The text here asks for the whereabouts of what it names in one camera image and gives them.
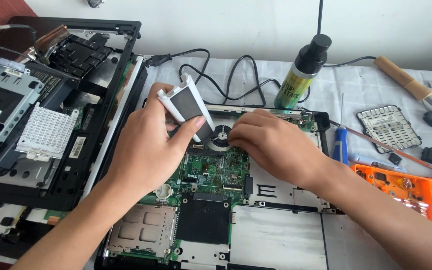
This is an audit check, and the copper heat pipe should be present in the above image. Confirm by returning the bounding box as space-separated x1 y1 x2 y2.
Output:
15 24 70 64

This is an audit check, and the thin brown rod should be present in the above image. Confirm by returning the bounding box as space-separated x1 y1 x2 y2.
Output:
328 119 432 183

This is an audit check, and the black hanging cable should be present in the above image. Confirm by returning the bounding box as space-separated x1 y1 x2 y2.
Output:
316 0 324 35

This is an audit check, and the black keyboard piece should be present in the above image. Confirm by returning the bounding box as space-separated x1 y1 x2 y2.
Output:
49 32 114 80

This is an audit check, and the black round cooling fan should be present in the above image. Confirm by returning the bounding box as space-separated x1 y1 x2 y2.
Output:
204 124 236 152

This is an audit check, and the disassembled black laptop chassis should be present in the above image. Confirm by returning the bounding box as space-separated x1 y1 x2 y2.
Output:
0 16 149 213

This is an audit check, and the black vented cover plate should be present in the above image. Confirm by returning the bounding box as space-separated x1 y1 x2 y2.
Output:
356 104 423 155

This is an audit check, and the person's left hand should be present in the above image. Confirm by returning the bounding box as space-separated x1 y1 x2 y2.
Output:
104 82 207 196

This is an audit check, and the black power cable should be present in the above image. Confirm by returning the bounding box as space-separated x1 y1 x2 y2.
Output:
141 48 311 107

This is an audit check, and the green spray bottle black cap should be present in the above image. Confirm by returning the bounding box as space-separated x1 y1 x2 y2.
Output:
273 34 332 110

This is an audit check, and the white pen tool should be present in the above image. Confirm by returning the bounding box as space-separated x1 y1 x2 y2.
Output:
348 152 408 173

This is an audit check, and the grey black cable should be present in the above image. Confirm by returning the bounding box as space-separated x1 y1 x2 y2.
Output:
0 24 50 65

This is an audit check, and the soldering iron wooden handle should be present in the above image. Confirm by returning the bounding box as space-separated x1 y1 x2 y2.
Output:
373 56 432 125

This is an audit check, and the open laptop base green motherboard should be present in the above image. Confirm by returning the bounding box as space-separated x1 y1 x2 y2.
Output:
94 103 346 270

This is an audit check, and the heap of laptop parts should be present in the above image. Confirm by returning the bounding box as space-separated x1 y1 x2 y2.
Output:
0 199 70 265

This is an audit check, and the silver metal drive caddy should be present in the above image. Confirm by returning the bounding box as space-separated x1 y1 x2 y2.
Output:
0 50 45 151

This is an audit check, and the white plastic brush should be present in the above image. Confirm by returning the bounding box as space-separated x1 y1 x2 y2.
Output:
157 73 217 143

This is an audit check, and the blue handle screwdriver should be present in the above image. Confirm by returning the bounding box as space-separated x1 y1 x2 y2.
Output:
332 92 349 166

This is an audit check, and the orange parts tray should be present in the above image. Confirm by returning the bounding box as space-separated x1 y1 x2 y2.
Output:
350 163 432 226

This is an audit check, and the person's right hand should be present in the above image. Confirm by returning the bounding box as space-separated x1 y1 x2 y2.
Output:
227 109 332 189

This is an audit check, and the perforated white metal plate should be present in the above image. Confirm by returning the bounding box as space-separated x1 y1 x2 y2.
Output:
15 103 80 163

